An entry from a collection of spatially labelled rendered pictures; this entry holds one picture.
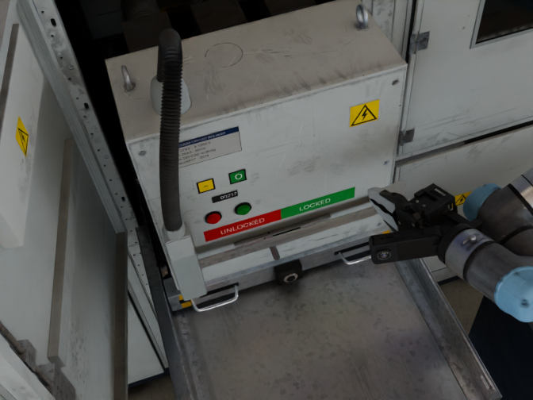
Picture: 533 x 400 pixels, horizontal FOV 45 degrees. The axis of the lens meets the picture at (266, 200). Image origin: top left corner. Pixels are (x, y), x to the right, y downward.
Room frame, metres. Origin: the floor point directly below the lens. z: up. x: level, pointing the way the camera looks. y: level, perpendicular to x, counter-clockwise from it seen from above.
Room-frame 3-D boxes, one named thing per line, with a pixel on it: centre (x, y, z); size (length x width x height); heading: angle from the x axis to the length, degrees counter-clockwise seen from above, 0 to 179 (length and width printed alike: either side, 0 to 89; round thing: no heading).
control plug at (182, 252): (0.67, 0.16, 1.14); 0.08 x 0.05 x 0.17; 13
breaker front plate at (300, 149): (0.78, -0.03, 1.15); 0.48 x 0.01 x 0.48; 103
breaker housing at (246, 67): (1.03, 0.03, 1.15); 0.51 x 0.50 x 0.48; 13
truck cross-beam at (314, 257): (0.80, -0.02, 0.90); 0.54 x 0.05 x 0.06; 103
